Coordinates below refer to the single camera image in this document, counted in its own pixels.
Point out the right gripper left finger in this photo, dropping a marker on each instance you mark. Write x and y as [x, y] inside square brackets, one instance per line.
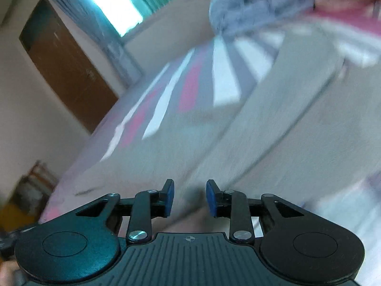
[146, 206]

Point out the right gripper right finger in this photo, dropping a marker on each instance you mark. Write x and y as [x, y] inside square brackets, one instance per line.
[233, 205]

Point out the grey pants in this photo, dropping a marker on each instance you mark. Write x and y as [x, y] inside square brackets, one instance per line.
[310, 128]

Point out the striped pink grey bedsheet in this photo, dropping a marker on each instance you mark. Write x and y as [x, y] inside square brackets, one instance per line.
[218, 73]

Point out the brown wooden door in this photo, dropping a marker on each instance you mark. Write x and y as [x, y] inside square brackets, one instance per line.
[65, 67]

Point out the folded blue-grey quilt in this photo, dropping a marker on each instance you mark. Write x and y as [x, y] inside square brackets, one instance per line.
[233, 17]

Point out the grey curtain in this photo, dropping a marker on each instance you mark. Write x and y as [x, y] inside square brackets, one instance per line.
[90, 19]

